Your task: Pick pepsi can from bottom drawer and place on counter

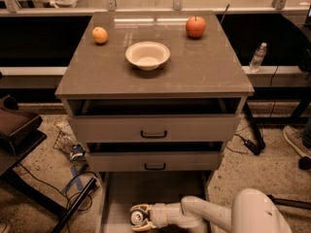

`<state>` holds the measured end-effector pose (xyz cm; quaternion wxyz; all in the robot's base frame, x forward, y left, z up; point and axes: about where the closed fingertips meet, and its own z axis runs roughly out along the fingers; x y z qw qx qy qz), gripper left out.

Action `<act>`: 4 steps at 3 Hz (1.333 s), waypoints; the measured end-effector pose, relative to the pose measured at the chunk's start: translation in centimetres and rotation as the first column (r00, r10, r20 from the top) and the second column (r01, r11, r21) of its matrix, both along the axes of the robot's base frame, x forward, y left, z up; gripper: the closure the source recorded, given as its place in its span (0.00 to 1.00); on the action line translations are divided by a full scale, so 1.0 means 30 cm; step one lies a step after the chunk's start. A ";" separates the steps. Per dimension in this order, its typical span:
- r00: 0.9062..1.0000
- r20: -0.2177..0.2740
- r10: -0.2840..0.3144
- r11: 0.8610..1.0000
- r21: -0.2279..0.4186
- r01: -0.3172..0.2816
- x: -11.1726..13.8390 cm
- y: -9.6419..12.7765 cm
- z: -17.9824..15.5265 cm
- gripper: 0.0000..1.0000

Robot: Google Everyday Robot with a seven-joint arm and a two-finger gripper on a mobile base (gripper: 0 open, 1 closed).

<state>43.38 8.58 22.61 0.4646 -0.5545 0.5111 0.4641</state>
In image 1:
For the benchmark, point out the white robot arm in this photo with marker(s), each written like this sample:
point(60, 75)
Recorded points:
point(252, 212)

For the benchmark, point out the dark pepsi can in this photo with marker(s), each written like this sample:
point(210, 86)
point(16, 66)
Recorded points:
point(137, 217)

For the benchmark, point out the black leaning stand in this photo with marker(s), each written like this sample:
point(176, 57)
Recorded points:
point(260, 144)

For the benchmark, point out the grey sneaker shoe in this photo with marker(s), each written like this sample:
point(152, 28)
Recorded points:
point(295, 138)

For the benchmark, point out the top grey drawer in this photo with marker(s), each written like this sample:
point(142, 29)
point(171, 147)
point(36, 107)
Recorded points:
point(113, 129)

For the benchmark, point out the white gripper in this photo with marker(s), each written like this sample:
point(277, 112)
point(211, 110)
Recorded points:
point(157, 214)

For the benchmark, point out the clear plastic water bottle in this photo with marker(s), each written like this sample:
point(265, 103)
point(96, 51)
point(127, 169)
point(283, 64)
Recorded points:
point(258, 57)

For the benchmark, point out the black floor pole right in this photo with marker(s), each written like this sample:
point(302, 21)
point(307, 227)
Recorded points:
point(290, 203)

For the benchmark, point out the blue white small package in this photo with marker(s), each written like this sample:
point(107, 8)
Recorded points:
point(77, 153)

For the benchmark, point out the red apple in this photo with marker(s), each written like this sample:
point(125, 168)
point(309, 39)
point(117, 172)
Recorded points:
point(195, 26)

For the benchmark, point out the small wire basket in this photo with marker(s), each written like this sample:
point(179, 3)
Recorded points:
point(64, 143)

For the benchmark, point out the middle grey drawer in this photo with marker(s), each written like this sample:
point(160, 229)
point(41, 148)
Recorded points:
point(154, 161)

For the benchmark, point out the grey drawer cabinet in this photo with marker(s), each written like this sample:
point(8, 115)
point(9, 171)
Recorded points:
point(201, 77)

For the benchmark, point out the bottom open grey drawer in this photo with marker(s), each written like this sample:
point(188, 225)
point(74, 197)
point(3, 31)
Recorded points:
point(122, 190)

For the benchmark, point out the dark chair on left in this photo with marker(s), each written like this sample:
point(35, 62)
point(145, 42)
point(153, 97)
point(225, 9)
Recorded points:
point(19, 135)

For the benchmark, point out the orange fruit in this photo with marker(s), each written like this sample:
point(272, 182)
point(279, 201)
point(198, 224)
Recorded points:
point(99, 35)

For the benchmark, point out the white paper bowl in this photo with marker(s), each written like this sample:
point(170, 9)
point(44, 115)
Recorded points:
point(147, 56)

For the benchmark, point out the black bar lower left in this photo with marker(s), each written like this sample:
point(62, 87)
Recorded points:
point(91, 184)

